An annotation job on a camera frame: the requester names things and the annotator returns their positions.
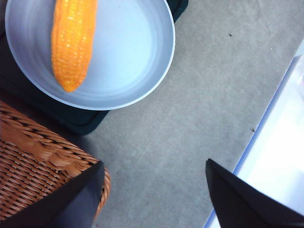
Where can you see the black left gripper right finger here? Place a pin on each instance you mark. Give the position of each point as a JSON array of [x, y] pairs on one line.
[[237, 204]]

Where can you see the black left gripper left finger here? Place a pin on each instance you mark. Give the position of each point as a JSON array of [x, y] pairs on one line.
[[59, 209]]

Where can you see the yellow corn cob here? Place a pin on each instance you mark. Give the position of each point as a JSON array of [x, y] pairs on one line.
[[71, 47]]

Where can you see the blue round plate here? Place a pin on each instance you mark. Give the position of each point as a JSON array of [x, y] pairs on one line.
[[130, 59]]

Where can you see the brown wicker basket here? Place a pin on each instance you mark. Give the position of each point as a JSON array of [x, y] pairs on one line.
[[23, 166]]

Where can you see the black rectangular tray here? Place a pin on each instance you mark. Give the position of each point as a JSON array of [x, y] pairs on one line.
[[59, 114]]

